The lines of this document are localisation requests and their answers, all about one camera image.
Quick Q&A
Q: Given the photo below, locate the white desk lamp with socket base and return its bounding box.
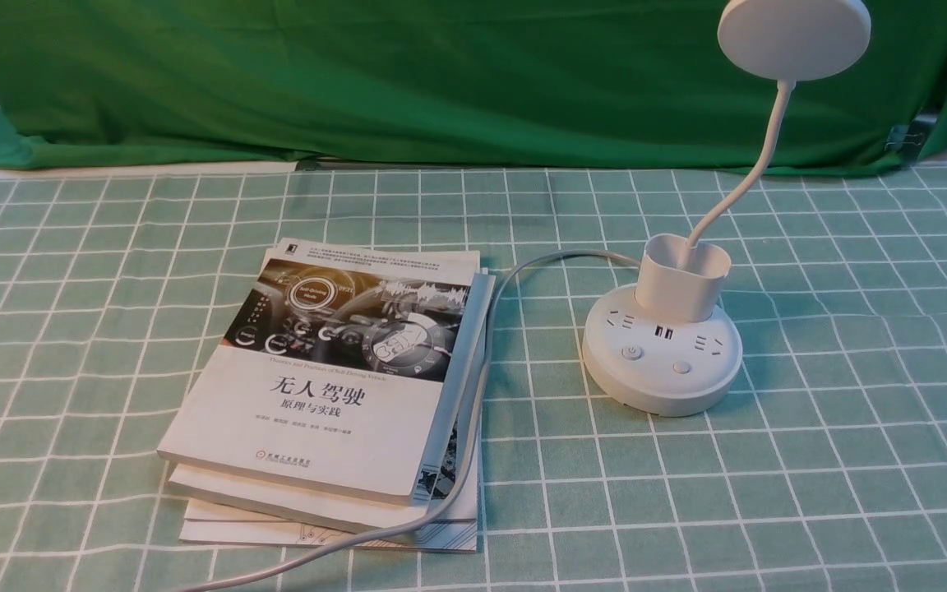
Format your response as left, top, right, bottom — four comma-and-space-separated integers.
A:
581, 1, 872, 417

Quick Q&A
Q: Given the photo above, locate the top white self-driving book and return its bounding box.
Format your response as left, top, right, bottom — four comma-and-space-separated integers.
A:
157, 238, 482, 506

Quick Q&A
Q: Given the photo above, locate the bottom white book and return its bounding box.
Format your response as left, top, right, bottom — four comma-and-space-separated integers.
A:
169, 409, 480, 553

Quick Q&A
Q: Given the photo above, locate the middle white book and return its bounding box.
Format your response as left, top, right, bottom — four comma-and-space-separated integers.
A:
166, 267, 497, 535

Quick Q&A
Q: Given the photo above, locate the green checkered tablecloth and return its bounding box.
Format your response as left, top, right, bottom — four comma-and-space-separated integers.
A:
0, 164, 947, 591

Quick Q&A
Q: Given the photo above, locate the green backdrop cloth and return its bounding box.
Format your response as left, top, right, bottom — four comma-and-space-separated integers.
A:
0, 0, 947, 178

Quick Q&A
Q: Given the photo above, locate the metal binder clip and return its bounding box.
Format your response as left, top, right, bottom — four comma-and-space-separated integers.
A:
885, 113, 937, 164

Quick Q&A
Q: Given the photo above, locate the white lamp power cable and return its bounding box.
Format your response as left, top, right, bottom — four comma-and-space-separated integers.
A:
171, 251, 641, 592

